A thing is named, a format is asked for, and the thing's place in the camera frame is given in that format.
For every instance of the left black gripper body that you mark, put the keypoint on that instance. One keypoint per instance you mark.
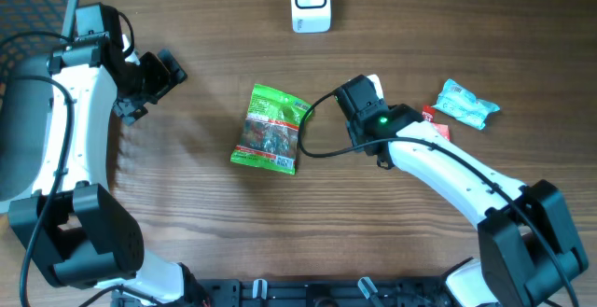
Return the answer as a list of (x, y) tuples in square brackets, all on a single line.
[(148, 80)]

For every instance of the green snack bag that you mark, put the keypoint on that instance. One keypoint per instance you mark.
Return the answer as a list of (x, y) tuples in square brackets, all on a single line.
[(269, 139)]

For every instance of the orange tissue pack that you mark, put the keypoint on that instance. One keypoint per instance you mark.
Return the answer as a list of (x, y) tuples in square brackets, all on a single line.
[(442, 129)]

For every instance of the teal tissue pack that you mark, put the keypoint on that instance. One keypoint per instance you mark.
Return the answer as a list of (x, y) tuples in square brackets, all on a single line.
[(456, 101)]

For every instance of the red snack bar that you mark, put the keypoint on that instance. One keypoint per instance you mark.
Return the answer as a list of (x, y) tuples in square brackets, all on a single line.
[(428, 113)]

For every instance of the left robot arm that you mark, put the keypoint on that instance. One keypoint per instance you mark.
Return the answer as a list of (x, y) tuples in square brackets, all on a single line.
[(72, 229)]

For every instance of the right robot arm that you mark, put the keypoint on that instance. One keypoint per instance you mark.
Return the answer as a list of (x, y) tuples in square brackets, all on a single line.
[(529, 247)]

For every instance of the white barcode scanner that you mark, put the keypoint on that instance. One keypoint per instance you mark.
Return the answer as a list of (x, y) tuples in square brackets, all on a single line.
[(311, 16)]

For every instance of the grey plastic mesh basket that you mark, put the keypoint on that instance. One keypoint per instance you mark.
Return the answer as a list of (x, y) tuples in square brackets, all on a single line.
[(29, 30)]

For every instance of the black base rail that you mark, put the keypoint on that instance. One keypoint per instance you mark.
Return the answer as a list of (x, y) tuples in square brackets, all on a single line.
[(402, 292)]

